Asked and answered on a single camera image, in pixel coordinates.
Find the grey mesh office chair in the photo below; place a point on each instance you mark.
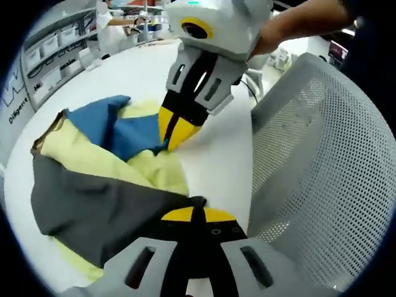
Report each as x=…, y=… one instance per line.
x=325, y=161

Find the yellow garment with blue grey sleeves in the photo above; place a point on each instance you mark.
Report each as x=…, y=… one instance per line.
x=92, y=198

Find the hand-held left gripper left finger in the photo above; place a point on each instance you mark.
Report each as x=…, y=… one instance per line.
x=145, y=266

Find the grey storage shelf unit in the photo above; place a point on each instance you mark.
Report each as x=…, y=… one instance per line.
x=49, y=58

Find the person's right hand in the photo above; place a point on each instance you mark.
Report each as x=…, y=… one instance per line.
x=281, y=31

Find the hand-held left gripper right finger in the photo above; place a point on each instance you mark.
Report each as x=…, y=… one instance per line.
x=247, y=266

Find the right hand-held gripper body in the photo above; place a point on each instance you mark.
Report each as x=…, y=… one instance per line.
x=222, y=21

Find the row of white storage bins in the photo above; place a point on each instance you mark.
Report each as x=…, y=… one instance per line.
x=52, y=43

